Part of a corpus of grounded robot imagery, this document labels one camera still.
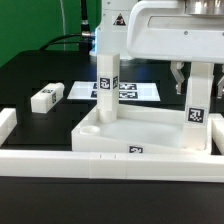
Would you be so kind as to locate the white right fence block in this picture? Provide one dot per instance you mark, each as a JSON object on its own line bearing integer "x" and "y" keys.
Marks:
{"x": 217, "y": 121}

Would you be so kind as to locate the white marker base plate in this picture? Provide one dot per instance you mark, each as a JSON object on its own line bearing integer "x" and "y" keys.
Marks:
{"x": 127, "y": 91}

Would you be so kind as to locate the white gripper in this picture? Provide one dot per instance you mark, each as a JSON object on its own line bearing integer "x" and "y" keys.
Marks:
{"x": 162, "y": 30}

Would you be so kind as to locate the white desk top tray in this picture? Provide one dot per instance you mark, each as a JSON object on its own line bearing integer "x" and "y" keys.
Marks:
{"x": 137, "y": 129}

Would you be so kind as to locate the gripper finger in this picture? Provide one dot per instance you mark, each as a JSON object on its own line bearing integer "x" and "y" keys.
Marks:
{"x": 220, "y": 81}

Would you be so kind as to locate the white front fence bar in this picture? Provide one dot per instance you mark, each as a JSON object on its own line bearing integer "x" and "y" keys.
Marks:
{"x": 66, "y": 164}

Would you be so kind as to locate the white fence block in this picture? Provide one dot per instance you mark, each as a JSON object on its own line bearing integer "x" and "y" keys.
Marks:
{"x": 217, "y": 121}
{"x": 8, "y": 121}

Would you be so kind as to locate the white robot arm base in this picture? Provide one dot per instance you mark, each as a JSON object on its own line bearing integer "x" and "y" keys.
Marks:
{"x": 111, "y": 33}

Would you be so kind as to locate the white left fence block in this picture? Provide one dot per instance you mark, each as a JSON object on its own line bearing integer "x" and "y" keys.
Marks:
{"x": 8, "y": 121}

